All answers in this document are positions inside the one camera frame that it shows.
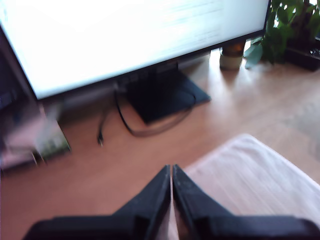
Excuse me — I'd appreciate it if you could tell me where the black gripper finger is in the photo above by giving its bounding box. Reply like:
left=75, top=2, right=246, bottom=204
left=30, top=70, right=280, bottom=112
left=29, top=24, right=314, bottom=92
left=172, top=164, right=233, bottom=240
left=113, top=164, right=172, bottom=240

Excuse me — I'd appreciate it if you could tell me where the white fluffy tea towel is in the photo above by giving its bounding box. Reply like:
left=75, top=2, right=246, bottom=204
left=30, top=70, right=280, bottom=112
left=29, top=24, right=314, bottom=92
left=167, top=133, right=320, bottom=240

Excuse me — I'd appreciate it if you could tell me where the amber glass jar grey base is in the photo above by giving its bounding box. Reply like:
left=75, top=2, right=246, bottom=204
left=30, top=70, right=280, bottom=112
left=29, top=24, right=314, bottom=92
left=219, top=41, right=247, bottom=71

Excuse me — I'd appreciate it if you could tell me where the computer monitor with white page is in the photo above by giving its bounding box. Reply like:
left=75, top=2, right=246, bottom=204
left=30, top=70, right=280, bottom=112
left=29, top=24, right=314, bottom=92
left=0, top=0, right=272, bottom=126

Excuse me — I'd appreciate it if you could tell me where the black flat box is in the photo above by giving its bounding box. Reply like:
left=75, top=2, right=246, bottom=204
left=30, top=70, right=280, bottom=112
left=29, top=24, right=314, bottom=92
left=284, top=44, right=320, bottom=72

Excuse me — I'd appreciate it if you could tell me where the green leafy houseplant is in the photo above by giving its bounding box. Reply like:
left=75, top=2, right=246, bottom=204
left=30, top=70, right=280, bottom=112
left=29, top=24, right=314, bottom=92
left=243, top=0, right=320, bottom=70

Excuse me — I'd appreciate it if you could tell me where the computer monitor with dark screen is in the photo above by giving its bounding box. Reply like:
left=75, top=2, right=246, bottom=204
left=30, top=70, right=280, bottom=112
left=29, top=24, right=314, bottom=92
left=0, top=26, right=38, bottom=113

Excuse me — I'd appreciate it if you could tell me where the black cable with plug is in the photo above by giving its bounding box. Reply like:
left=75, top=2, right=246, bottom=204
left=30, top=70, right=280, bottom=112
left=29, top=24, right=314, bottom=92
left=96, top=88, right=198, bottom=147

